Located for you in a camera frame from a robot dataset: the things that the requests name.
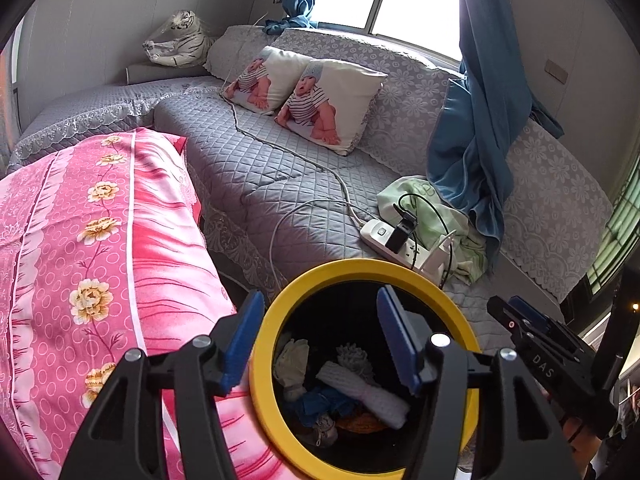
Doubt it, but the white paper towel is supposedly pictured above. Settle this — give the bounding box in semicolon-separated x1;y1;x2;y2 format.
272;334;309;402

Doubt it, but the yellow rimmed trash bin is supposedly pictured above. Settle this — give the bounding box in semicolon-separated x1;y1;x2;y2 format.
248;259;480;479

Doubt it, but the right hand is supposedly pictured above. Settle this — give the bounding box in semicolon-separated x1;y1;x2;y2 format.
562;417;602;479

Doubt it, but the white charger plug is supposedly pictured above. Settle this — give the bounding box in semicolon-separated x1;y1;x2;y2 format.
421;232;454;287

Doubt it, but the black charger adapter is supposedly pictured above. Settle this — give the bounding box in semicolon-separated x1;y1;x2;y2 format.
385;211;418;254

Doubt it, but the white power strip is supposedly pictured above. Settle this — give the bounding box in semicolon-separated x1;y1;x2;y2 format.
360;219;431;278

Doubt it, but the green blanket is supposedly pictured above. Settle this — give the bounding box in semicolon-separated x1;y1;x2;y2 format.
376;177;488;285

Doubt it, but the pink floral tablecloth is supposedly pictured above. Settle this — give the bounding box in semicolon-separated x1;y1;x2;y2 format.
1;128;262;479

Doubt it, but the grey quilted sofa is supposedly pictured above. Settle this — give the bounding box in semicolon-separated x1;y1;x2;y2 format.
8;30;612;351

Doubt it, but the right blue curtain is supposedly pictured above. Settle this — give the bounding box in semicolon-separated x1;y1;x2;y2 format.
426;0;564;263

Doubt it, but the right baby print pillow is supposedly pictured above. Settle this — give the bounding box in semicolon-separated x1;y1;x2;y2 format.
276;60;387;156

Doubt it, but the baby print pillow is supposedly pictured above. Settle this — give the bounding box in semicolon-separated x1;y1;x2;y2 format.
276;60;387;156
222;47;312;115

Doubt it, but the left baby print pillow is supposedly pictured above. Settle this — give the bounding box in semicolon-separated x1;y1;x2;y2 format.
222;47;312;115

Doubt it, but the white tiger plush toy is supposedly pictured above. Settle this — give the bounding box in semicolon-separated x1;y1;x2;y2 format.
142;10;212;68

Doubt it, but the window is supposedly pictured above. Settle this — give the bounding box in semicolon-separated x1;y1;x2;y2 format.
311;0;461;61

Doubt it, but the white power cord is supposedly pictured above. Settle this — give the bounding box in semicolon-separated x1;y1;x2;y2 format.
219;94;369;291

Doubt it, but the wall switch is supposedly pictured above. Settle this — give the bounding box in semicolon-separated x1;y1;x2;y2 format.
544;58;568;84

